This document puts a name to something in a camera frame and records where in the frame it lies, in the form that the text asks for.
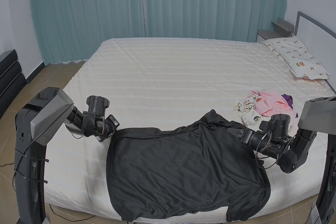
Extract black chest of drawers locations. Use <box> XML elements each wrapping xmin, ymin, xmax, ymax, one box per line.
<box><xmin>0</xmin><ymin>50</ymin><xmax>27</xmax><ymax>120</ymax></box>

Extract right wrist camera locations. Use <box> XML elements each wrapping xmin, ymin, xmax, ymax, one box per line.
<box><xmin>258</xmin><ymin>121</ymin><xmax>272</xmax><ymax>134</ymax></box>

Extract pile of clothes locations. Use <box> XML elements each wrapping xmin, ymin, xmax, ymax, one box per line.
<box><xmin>232</xmin><ymin>89</ymin><xmax>300</xmax><ymax>130</ymax></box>

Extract bed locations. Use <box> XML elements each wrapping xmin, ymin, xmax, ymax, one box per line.
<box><xmin>43</xmin><ymin>11</ymin><xmax>336</xmax><ymax>223</ymax></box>

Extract grey bedside table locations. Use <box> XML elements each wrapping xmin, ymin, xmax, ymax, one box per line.
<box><xmin>257</xmin><ymin>17</ymin><xmax>294</xmax><ymax>43</ymax></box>

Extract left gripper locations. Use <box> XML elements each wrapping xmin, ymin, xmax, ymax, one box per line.
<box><xmin>95</xmin><ymin>114</ymin><xmax>121</xmax><ymax>143</ymax></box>

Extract white printed pillow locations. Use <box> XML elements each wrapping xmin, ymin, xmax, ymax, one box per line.
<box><xmin>263</xmin><ymin>36</ymin><xmax>331</xmax><ymax>80</ymax></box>

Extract black T-shirt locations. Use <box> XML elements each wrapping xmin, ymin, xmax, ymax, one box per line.
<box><xmin>106</xmin><ymin>110</ymin><xmax>271</xmax><ymax>222</ymax></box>

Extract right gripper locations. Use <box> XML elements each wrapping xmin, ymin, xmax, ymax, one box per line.
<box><xmin>227</xmin><ymin>127</ymin><xmax>265</xmax><ymax>152</ymax></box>

